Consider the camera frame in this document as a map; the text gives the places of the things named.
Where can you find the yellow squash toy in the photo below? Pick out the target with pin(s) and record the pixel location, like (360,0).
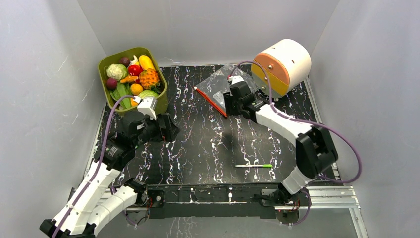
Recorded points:
(145,62)

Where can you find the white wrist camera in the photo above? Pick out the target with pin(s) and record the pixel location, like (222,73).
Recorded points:
(235,79)
(146,106)

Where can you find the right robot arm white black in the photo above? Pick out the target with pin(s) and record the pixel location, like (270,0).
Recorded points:
(314,148)

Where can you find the clear zip bag orange zipper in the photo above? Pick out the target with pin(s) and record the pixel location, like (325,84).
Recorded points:
(213,88)

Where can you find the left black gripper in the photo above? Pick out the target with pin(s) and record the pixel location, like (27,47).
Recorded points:
(170,132)

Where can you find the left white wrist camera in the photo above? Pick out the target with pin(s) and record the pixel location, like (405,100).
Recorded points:
(146,106)

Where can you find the olive green plastic bin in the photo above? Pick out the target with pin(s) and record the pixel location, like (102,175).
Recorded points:
(162,99)

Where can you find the white garlic toy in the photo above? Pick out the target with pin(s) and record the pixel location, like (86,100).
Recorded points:
(134,61)

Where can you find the white orange yellow drawer box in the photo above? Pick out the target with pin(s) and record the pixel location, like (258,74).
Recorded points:
(287,64)

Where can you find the green white pen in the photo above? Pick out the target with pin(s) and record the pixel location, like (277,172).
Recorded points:
(255,166)

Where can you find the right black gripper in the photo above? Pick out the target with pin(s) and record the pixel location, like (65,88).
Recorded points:
(229,101)

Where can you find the green leafy vegetable toy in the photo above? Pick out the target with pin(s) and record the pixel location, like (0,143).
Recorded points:
(122,90)

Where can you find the orange pineapple toy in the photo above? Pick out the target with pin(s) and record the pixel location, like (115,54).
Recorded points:
(149,79)

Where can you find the dark purple round fruit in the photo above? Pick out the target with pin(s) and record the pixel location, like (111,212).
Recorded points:
(124,61)

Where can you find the magenta round fruit toy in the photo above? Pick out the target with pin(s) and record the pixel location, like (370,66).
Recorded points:
(111,84)

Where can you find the orange carrot toy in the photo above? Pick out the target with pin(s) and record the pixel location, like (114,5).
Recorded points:
(129,79)

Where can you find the white green cauliflower toy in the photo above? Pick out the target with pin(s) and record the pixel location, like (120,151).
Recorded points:
(117,71)

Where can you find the green cabbage toy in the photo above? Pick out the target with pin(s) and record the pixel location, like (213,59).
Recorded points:
(148,93)

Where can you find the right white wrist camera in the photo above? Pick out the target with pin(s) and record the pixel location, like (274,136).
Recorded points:
(235,79)

